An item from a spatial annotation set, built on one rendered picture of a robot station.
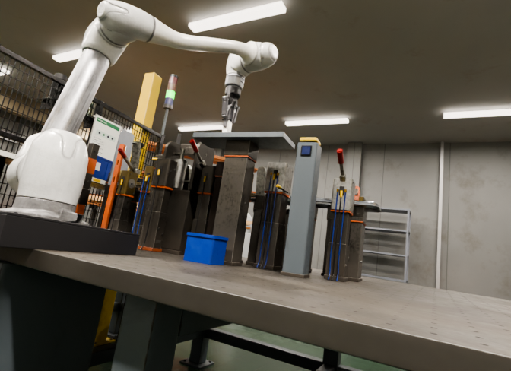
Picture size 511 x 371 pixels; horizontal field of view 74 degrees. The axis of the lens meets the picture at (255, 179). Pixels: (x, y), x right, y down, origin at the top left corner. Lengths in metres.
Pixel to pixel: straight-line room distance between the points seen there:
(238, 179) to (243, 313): 0.76
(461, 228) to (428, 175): 1.13
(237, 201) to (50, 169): 0.57
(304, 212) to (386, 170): 6.49
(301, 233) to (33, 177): 0.79
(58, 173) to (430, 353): 0.96
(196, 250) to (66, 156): 0.47
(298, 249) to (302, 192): 0.18
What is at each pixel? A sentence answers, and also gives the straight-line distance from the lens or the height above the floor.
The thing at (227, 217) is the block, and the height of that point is 0.86.
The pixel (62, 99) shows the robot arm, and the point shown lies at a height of 1.18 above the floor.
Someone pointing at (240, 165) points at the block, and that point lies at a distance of 1.22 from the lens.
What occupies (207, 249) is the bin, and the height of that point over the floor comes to 0.74.
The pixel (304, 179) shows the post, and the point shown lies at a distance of 1.12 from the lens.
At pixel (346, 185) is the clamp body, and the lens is 1.26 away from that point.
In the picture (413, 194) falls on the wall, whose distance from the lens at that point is 7.40.
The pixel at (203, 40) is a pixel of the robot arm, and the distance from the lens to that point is 1.53.
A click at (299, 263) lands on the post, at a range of 1.09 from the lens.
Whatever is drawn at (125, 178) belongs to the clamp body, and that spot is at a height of 1.01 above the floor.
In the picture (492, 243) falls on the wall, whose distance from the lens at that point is 7.32.
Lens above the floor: 0.77
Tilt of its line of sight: 11 degrees up
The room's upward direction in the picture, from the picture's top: 8 degrees clockwise
